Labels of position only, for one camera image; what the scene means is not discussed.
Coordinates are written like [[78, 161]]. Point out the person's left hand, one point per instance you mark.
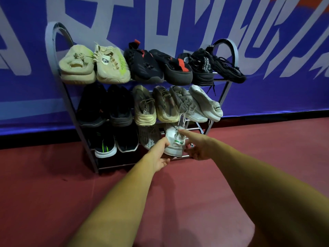
[[158, 156]]

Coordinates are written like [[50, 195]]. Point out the person's right hand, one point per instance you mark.
[[200, 146]]

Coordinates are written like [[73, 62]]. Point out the white knit sneaker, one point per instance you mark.
[[174, 144], [149, 137]]

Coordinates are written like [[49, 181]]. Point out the black green sneaker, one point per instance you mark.
[[104, 146], [127, 141]]

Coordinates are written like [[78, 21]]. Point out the grey white sneaker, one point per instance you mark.
[[187, 105], [208, 105]]

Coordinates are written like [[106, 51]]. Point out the tan chunky sneaker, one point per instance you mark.
[[165, 105], [144, 108]]

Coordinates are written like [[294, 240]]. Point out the black orange sneaker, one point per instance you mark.
[[120, 108]]

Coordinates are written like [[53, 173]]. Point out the plain black shoe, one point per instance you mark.
[[226, 69]]

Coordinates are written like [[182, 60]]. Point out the black shoe orange marks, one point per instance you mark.
[[92, 108]]

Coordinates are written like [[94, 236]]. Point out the beige sneaker green stripe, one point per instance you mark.
[[111, 66]]

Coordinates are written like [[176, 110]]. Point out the beige knit sneaker plain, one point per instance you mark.
[[77, 66]]

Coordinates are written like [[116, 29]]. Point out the grey metal shoe rack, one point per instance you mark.
[[51, 56]]

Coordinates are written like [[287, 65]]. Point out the person's right forearm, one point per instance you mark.
[[270, 192]]

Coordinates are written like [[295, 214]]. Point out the person's left forearm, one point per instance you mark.
[[118, 208]]

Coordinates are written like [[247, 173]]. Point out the blue printed wall banner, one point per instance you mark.
[[270, 82]]

